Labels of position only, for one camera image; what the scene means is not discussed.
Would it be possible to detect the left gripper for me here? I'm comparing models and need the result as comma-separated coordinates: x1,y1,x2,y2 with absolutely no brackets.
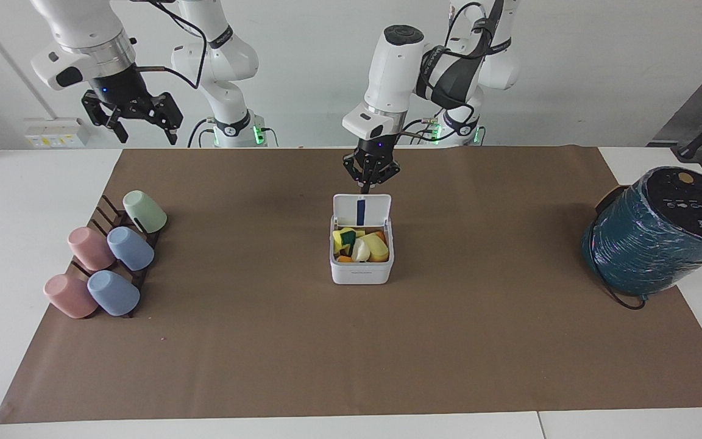
342,135,402,195

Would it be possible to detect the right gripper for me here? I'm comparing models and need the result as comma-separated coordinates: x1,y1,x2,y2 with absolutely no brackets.
80,64,184,146

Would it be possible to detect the white trash can with lid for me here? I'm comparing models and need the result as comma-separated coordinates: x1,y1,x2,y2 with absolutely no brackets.
329,193,395,285

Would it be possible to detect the yellow and green sponge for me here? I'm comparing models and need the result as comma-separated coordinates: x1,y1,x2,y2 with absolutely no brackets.
332,228,358,252

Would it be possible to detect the yellow toy piece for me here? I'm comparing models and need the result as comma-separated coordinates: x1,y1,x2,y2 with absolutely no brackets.
362,234,391,263

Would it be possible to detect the green cup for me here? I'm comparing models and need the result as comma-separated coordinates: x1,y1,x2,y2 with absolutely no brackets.
122,190,168,234

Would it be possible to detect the dark wooden cup rack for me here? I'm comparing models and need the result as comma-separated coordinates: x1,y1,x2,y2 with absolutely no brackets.
69,195,167,319

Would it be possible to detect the blue cup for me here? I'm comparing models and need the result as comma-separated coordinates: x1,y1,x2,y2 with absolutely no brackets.
107,226,156,272
87,269,141,317

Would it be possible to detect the pink cup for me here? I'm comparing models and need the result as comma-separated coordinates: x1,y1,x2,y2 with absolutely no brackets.
67,226,116,272
43,274,99,319

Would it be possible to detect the teal wrapped cylinder appliance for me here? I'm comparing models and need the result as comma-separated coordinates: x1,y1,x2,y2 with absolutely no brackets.
581,165,702,298

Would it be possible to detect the black stand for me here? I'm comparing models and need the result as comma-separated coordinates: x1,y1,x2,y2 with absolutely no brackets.
648,96,702,164

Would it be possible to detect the white wall socket box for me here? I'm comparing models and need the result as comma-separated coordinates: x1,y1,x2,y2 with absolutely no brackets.
23,117,91,149

